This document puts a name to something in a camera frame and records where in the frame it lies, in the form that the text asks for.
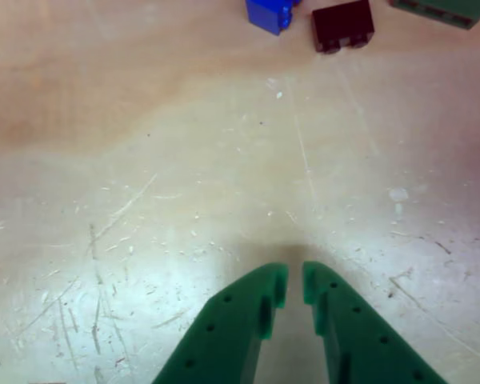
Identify small blue lego brick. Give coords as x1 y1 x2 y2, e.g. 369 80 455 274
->
246 0 304 37

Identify small black lego brick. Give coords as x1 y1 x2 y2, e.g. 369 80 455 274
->
310 0 376 54

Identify green long lego brick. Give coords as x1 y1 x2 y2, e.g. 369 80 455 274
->
386 0 480 31

